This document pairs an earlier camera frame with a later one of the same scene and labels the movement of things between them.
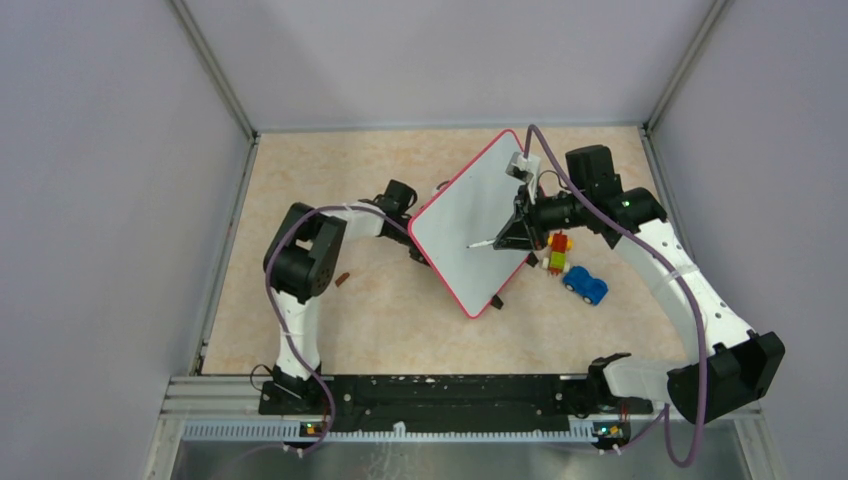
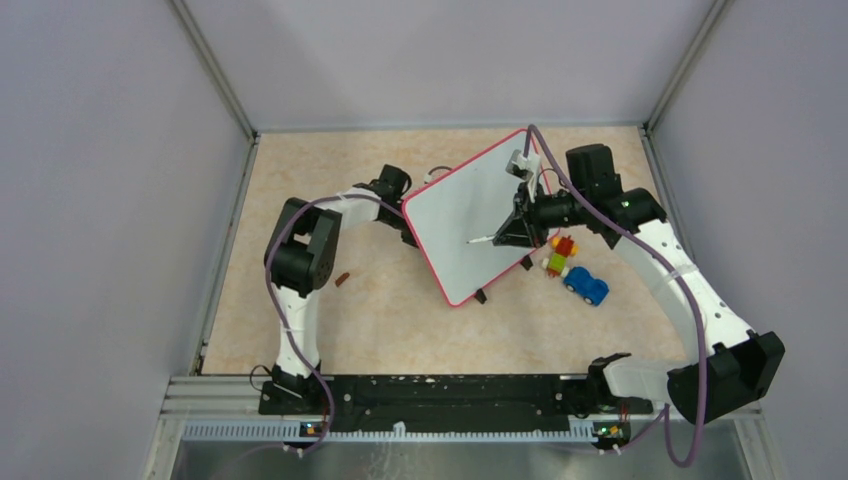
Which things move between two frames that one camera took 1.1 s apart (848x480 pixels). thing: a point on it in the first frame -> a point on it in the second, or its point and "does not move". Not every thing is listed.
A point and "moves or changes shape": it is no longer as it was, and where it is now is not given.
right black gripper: [516, 233] does not move
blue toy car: [579, 280] does not move
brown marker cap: [342, 278] does not move
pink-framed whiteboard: [474, 208] moves or changes shape
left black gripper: [417, 255] -> [408, 238]
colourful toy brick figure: [556, 262] does not move
